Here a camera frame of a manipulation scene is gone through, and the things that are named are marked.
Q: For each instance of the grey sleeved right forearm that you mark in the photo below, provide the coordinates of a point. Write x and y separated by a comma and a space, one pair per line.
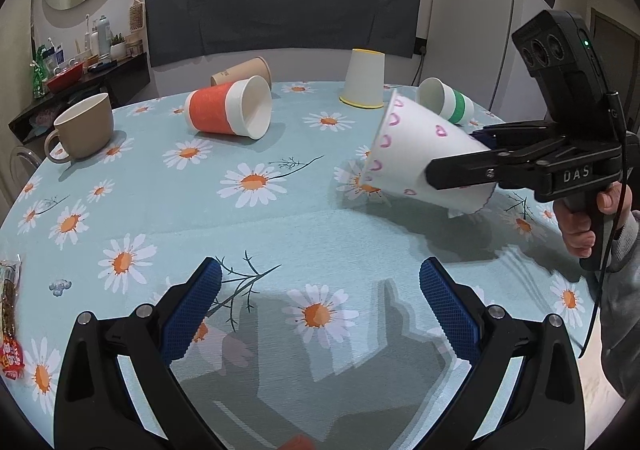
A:
620, 310

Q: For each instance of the white cup yellow rim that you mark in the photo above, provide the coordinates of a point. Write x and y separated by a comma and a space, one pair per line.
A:
364, 81

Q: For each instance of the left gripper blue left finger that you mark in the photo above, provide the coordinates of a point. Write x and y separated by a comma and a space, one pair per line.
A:
93, 408

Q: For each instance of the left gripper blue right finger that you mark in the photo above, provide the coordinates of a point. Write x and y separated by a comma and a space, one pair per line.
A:
545, 409

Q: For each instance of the red snack packet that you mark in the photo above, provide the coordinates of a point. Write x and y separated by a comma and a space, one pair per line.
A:
12, 357

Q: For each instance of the white paper cup pink hearts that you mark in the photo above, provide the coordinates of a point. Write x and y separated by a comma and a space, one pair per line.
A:
408, 139

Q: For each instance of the orange banded white paper cup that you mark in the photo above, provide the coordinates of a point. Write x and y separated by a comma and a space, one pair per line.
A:
242, 108

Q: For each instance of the small potted plant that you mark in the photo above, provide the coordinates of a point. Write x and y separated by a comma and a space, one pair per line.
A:
118, 49

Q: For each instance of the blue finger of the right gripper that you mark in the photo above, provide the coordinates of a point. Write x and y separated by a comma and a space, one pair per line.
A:
514, 135
509, 168

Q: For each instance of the white thermos bottle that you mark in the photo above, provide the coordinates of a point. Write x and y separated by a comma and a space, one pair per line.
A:
104, 35

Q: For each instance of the black side shelf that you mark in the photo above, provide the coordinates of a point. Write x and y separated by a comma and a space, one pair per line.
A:
122, 82

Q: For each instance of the red bowl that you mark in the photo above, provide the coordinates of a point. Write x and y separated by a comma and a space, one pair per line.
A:
66, 78

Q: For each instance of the green plastic bottle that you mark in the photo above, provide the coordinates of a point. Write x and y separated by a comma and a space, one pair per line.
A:
39, 74

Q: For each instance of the black camera box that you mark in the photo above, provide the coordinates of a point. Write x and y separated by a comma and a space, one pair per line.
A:
560, 55

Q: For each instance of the brown kraft paper cup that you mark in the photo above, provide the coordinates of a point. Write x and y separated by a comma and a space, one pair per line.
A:
242, 71

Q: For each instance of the beige ceramic mug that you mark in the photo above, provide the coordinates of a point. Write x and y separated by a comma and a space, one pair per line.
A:
83, 129

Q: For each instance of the white refrigerator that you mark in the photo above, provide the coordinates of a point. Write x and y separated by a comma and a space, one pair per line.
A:
469, 47

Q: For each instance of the green banded white paper cup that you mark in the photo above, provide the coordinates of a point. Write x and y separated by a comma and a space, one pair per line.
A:
445, 101

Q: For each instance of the daisy print blue tablecloth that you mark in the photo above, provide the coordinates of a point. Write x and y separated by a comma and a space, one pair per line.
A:
320, 328

